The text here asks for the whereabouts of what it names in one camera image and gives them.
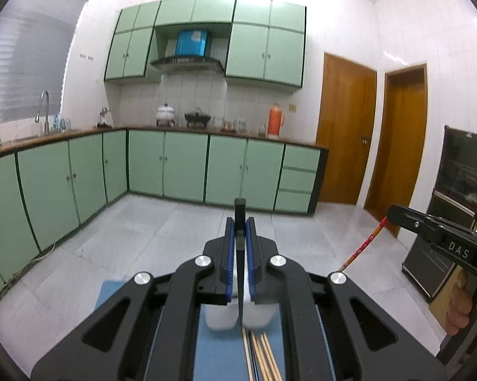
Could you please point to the black wok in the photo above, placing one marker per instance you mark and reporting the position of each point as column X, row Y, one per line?
column 197, row 118

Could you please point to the black chopstick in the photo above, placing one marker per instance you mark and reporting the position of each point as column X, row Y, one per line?
column 255, row 369

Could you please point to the black glass-front cabinet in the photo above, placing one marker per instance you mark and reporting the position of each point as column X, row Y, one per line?
column 448, row 190

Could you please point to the orange thermos flask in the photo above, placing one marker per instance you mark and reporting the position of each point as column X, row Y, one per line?
column 275, row 121

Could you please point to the red patterned chopstick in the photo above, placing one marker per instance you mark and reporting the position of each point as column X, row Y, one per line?
column 361, row 246

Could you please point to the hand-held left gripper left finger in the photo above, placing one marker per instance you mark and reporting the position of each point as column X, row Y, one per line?
column 230, row 262

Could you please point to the green base cabinet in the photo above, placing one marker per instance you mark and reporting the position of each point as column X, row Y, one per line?
column 182, row 166

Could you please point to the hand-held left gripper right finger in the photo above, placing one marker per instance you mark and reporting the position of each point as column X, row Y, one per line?
column 251, row 262

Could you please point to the blue table mat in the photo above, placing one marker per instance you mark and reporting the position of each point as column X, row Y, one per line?
column 218, row 359

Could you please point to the bottles beside sink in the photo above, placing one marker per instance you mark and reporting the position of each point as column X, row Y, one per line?
column 62, row 124

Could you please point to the white utensil holder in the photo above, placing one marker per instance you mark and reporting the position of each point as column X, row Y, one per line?
column 222, row 319

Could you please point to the blue box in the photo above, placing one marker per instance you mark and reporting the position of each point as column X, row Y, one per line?
column 192, row 43

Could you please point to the wall socket strip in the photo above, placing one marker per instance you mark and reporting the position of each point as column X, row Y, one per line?
column 86, row 57

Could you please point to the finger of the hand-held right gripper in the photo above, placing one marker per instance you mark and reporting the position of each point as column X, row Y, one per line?
column 407, row 226
column 411, row 212

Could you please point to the range hood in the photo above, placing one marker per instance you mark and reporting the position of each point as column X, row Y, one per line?
column 188, row 63

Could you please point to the grey window blind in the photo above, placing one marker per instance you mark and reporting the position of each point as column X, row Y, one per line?
column 28, row 67

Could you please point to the green wall cabinet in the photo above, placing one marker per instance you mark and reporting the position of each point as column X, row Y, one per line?
column 246, row 47

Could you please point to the white lidded pot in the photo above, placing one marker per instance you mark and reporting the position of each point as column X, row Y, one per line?
column 165, row 112

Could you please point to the brown wooden chopstick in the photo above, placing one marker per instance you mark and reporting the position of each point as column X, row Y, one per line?
column 261, row 361
column 267, row 359
column 273, row 359

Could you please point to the plain wooden door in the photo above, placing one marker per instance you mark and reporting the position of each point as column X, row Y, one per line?
column 401, row 151

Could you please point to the pale bamboo chopstick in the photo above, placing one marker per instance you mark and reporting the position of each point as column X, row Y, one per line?
column 247, row 359

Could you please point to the person's right hand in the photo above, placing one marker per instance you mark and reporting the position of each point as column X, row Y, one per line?
column 458, row 309

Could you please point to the chrome faucet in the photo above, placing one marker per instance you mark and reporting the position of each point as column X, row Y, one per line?
column 44, row 105

